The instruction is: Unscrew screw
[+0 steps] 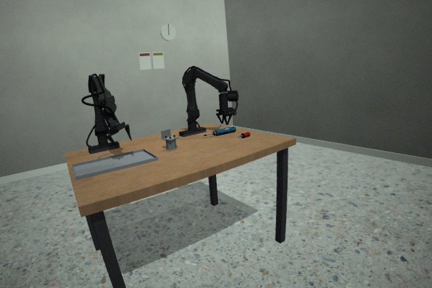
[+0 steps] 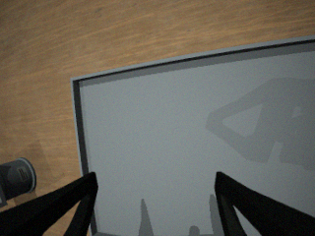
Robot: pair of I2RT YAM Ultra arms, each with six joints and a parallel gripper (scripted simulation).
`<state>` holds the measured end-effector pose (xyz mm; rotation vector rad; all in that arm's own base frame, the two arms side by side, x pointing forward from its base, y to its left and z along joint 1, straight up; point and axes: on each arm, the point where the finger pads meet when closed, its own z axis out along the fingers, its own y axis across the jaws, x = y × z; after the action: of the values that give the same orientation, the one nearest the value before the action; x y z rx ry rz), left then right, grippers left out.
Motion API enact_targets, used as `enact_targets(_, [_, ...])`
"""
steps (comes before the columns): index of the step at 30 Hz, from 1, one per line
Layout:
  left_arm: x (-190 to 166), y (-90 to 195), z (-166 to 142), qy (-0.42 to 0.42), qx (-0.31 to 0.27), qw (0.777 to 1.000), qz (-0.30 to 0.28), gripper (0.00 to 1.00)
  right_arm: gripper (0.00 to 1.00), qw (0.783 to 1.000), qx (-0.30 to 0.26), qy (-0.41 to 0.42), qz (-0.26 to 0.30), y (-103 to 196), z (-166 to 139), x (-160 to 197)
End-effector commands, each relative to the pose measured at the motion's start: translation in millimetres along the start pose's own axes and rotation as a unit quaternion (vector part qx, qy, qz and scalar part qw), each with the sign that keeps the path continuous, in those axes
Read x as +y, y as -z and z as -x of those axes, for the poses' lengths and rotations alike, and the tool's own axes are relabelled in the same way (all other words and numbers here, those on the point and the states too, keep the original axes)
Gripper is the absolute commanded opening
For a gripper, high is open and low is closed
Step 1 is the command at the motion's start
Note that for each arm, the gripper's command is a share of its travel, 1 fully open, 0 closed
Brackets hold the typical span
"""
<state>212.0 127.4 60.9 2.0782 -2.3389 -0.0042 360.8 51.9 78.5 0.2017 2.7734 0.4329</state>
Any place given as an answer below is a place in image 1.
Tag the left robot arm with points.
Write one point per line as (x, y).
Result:
(189, 79)

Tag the dark grey cylinder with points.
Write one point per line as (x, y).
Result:
(171, 145)

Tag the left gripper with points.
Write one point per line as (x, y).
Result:
(224, 110)

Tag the grey l-shaped metal bracket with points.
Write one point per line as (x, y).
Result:
(168, 134)

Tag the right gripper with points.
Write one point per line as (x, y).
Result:
(116, 128)

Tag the blue electric screwdriver barrel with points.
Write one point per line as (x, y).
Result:
(227, 130)

